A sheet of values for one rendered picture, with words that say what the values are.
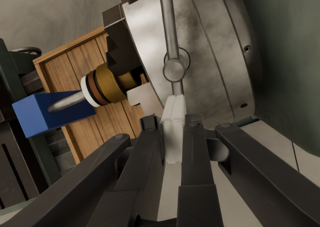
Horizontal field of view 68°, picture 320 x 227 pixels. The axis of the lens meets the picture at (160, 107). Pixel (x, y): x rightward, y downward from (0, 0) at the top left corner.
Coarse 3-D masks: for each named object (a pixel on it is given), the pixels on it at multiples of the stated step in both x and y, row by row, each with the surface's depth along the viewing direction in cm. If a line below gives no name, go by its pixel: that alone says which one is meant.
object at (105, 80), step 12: (96, 72) 45; (108, 72) 44; (132, 72) 50; (96, 84) 45; (108, 84) 44; (120, 84) 45; (132, 84) 45; (96, 96) 46; (108, 96) 45; (120, 96) 46
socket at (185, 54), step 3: (180, 48) 30; (180, 51) 30; (183, 51) 30; (186, 51) 30; (180, 54) 30; (183, 54) 30; (186, 54) 30; (165, 57) 30; (186, 57) 30; (189, 57) 30; (165, 60) 31; (186, 60) 30; (189, 60) 30; (186, 63) 30; (189, 63) 30; (186, 66) 30; (186, 69) 31
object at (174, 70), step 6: (168, 60) 23; (174, 60) 22; (180, 60) 23; (168, 66) 22; (174, 66) 22; (180, 66) 22; (168, 72) 22; (174, 72) 22; (180, 72) 22; (168, 78) 22; (174, 78) 22; (180, 78) 22
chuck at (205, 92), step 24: (144, 0) 31; (192, 0) 29; (144, 24) 30; (192, 24) 29; (144, 48) 31; (192, 48) 30; (192, 72) 31; (216, 72) 31; (168, 96) 32; (192, 96) 32; (216, 96) 33; (216, 120) 37
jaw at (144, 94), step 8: (136, 88) 45; (144, 88) 45; (128, 96) 46; (136, 96) 45; (144, 96) 45; (152, 96) 45; (136, 104) 46; (144, 104) 45; (152, 104) 45; (160, 104) 45; (144, 112) 45; (152, 112) 45; (160, 112) 45
